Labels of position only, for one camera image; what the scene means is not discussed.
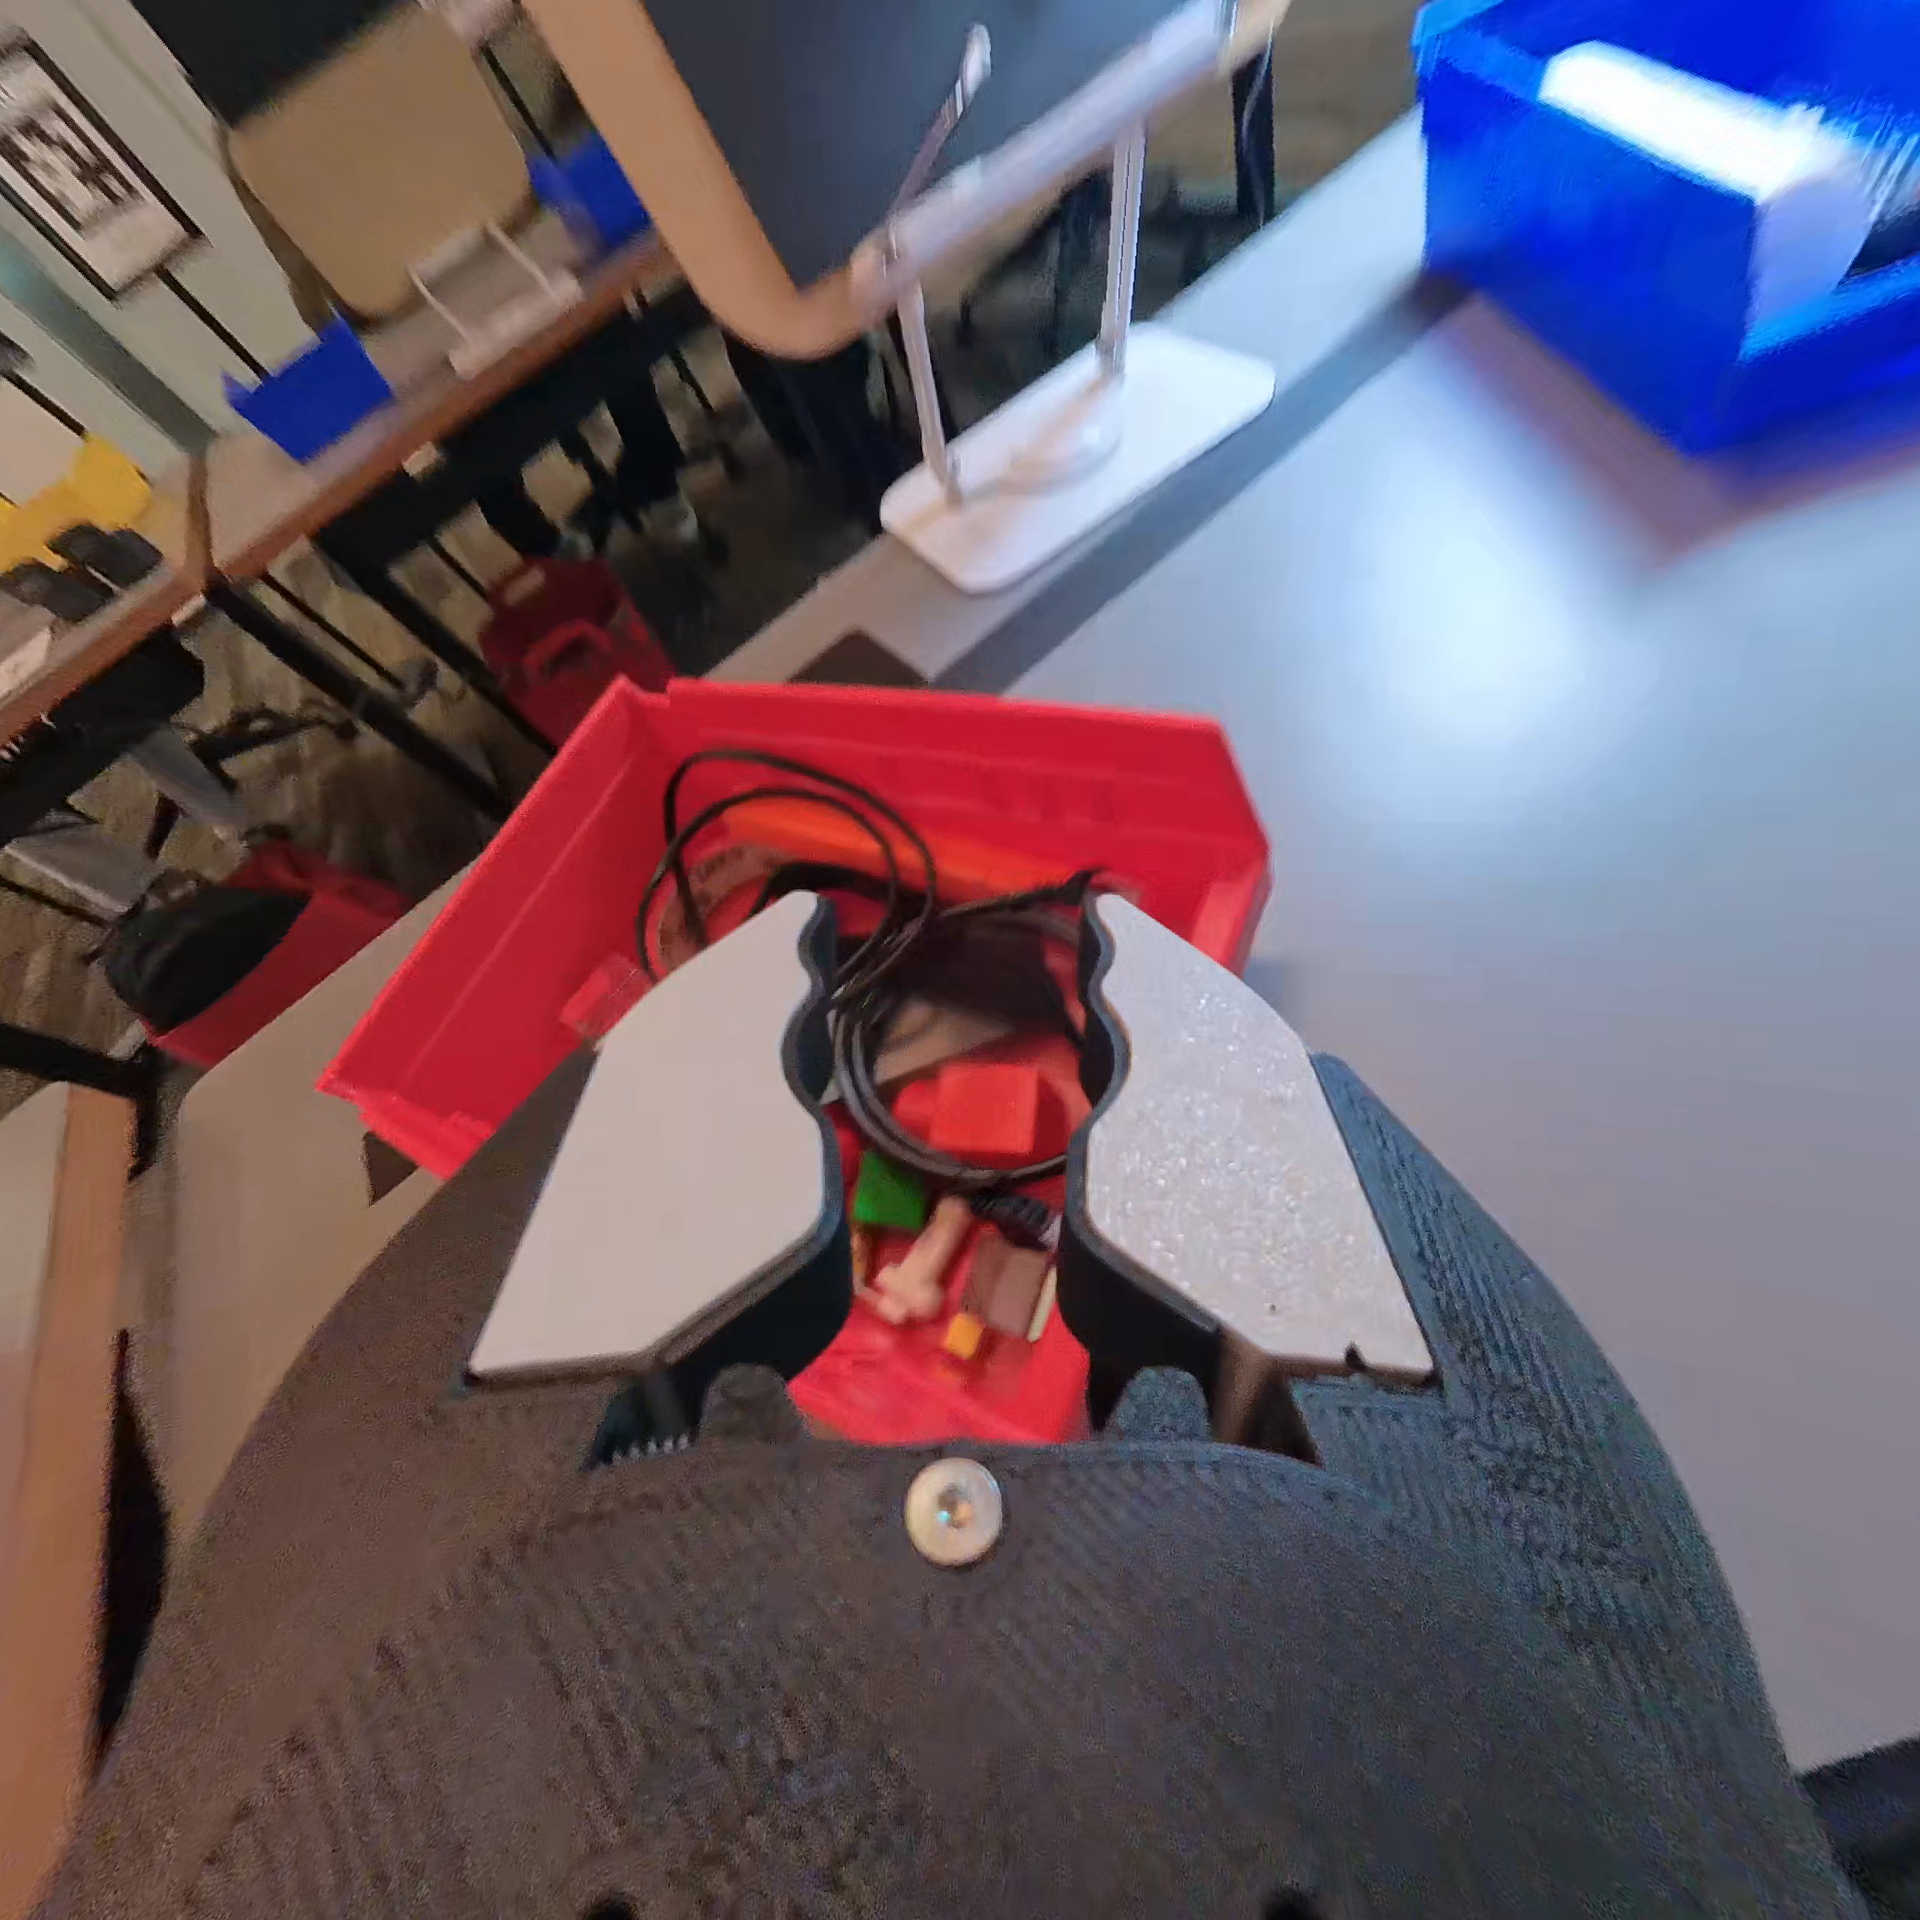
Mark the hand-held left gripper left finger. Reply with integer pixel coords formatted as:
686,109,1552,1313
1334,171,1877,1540
468,892,854,1464

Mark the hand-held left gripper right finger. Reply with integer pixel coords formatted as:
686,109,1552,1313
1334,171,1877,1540
1056,892,1440,1456

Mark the red plastic tray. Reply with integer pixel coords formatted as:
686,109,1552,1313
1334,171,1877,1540
318,679,1273,1449

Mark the red and black cable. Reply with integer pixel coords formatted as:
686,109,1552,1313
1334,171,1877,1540
637,747,1105,1238

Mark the blue plastic bin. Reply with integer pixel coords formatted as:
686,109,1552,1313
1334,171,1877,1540
1412,0,1920,453

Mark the white bottle black cap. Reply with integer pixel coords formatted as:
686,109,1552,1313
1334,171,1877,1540
1536,41,1877,302

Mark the small brown box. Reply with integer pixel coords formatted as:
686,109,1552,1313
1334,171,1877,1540
968,1245,1056,1332

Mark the small beige toy figure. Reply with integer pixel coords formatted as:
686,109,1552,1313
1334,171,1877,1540
873,1199,977,1325

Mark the small red block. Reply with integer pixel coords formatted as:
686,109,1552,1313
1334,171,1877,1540
931,1063,1052,1157

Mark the red fabric bin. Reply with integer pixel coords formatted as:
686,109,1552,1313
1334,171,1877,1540
142,838,409,1070
480,558,676,745

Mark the black bag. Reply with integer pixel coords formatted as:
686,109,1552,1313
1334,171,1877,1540
102,884,309,1037

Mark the grey table with wood edge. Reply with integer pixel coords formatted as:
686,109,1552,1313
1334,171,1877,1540
0,1079,144,1846

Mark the wooden top desk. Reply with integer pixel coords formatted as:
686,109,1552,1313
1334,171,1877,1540
0,224,707,752

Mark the small blue bin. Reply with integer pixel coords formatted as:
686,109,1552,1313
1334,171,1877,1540
221,318,395,459

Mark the yellow tool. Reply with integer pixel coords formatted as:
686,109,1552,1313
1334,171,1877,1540
0,433,155,579

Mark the black panel on white stand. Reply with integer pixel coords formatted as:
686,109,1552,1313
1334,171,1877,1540
516,0,1292,597

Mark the black and beige panel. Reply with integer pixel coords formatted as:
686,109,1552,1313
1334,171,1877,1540
224,16,541,324

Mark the black white marker sign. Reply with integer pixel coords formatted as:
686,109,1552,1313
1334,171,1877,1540
0,29,203,302

